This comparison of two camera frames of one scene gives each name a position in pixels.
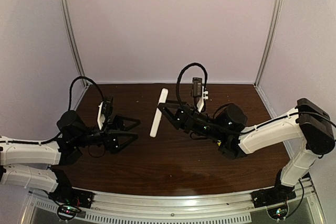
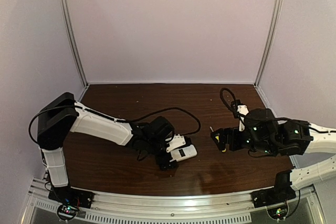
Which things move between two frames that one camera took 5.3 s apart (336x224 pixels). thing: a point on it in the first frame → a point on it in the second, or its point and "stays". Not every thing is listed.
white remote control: [163, 95] → [184, 153]
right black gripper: [182, 115] → [228, 139]
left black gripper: [111, 132] → [166, 161]
